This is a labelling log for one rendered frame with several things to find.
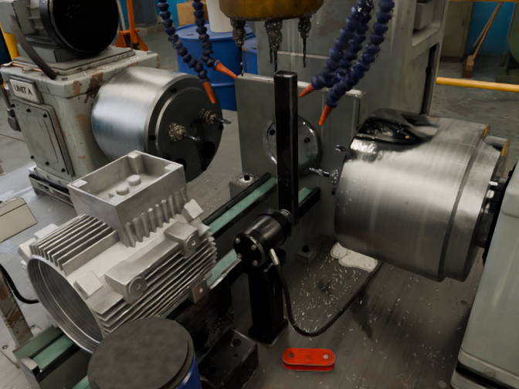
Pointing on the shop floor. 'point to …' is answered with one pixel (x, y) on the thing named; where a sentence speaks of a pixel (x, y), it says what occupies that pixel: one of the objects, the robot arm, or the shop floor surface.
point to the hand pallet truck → (130, 38)
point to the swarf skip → (510, 52)
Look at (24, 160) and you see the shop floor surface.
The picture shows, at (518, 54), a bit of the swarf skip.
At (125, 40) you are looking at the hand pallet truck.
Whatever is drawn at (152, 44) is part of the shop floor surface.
